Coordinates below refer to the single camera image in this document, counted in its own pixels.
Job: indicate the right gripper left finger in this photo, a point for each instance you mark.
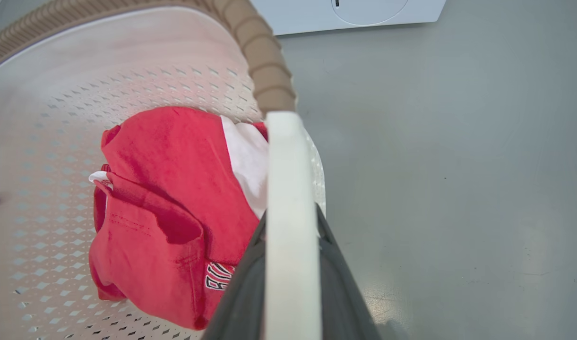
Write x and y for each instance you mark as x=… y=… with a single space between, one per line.
x=241 y=297

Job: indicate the red and white garment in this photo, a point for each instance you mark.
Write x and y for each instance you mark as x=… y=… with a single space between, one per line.
x=170 y=189

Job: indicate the white perforated laundry basket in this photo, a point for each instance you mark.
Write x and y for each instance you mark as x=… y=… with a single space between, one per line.
x=127 y=61

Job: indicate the white front-load washing machine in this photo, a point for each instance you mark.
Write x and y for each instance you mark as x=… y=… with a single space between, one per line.
x=297 y=16

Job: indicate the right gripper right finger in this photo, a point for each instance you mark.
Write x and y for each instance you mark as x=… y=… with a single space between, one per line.
x=340 y=293

